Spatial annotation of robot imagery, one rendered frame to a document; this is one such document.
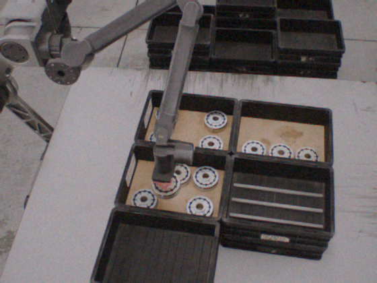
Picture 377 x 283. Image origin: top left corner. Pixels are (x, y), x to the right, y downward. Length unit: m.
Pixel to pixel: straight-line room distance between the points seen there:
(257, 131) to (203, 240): 0.56
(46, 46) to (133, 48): 2.25
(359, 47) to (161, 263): 2.66
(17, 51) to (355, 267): 1.44
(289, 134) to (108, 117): 0.88
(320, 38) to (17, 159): 2.12
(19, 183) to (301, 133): 1.82
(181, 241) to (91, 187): 0.53
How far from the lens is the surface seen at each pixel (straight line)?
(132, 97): 2.31
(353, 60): 3.69
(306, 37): 3.02
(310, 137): 2.00
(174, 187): 1.59
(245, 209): 1.76
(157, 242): 1.70
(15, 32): 1.51
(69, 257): 1.89
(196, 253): 1.67
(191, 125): 1.99
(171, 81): 1.38
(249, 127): 1.99
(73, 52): 1.42
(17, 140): 3.26
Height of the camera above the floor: 2.36
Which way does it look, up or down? 52 degrees down
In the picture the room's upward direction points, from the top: 3 degrees counter-clockwise
